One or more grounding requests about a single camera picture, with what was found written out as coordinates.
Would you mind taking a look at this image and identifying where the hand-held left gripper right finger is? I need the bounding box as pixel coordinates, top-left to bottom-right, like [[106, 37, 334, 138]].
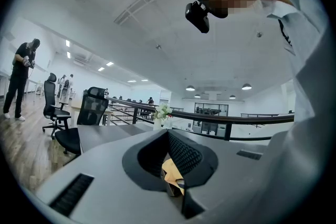
[[167, 129, 269, 220]]

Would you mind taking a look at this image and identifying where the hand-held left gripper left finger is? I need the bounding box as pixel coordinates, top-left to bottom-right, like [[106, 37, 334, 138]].
[[35, 128, 190, 224]]

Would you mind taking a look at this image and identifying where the yellow cloth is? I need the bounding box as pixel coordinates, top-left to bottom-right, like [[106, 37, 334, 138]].
[[161, 157, 185, 184]]

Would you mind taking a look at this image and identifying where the black metal railing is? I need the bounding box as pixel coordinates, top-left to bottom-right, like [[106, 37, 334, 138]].
[[106, 96, 295, 142]]

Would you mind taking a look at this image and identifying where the black framed glass partition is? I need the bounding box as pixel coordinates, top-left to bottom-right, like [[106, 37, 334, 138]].
[[194, 102, 229, 137]]

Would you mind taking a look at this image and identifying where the black mesh office chair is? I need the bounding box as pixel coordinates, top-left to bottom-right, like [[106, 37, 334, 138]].
[[41, 72, 72, 140], [54, 86, 110, 155]]

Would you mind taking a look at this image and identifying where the person's white shirt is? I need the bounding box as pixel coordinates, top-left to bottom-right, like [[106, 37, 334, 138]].
[[195, 0, 336, 224]]

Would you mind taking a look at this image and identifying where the white vase with flowers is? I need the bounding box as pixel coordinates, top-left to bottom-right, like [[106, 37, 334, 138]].
[[153, 103, 173, 131]]

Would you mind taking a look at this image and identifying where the row of ceiling panel lights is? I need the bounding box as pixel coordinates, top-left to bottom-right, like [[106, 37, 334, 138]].
[[65, 39, 149, 83]]

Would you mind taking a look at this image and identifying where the black head-mounted camera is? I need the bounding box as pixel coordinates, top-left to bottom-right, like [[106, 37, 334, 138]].
[[185, 1, 211, 34]]

